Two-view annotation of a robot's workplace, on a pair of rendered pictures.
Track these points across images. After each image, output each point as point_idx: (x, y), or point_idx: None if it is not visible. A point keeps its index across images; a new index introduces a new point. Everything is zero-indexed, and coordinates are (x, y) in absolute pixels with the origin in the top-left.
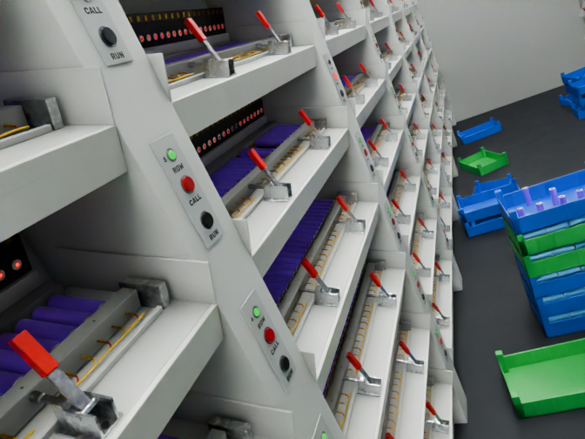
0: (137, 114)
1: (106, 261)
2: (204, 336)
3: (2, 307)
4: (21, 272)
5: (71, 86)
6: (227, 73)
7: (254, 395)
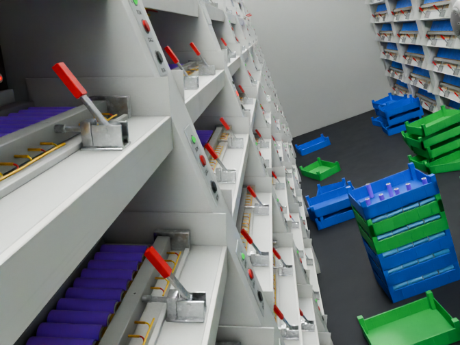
0: (176, 110)
1: (139, 219)
2: (224, 267)
3: None
4: None
5: (142, 89)
6: (195, 86)
7: (245, 318)
